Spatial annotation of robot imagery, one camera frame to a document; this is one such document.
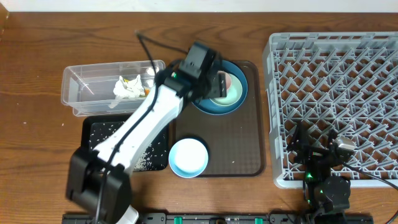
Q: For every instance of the grey dishwasher rack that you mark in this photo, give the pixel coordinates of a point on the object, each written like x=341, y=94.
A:
x=341, y=80

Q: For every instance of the black plastic tray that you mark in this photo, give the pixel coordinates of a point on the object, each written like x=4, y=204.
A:
x=102, y=119

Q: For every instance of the clear plastic bin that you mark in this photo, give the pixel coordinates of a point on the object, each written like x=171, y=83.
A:
x=89, y=89

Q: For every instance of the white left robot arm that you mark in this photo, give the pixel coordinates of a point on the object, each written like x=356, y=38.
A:
x=99, y=179

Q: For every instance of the pile of white rice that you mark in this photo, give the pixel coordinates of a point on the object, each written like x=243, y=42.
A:
x=155, y=156

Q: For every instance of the light green bowl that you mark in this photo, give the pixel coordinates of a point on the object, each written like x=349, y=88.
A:
x=233, y=94

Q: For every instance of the white napkin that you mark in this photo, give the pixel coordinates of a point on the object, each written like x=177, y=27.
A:
x=120, y=92

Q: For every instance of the light blue bowl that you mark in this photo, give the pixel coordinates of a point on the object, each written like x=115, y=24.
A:
x=188, y=158

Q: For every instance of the pink cup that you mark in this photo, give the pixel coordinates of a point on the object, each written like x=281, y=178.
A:
x=228, y=79

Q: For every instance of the dark blue plate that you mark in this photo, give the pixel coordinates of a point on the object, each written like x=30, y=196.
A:
x=207, y=106

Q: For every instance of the green pandan cake wrapper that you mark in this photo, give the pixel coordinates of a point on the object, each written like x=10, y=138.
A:
x=146, y=91

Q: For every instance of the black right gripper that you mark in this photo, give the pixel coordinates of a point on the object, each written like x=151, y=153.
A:
x=310, y=152

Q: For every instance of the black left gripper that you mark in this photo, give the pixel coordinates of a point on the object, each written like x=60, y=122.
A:
x=217, y=85

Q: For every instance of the brown serving tray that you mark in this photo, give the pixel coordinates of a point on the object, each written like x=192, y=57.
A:
x=235, y=141

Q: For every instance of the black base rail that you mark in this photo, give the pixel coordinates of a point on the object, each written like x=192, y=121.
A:
x=272, y=218

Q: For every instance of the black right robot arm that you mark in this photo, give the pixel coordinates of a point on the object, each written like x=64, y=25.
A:
x=327, y=195

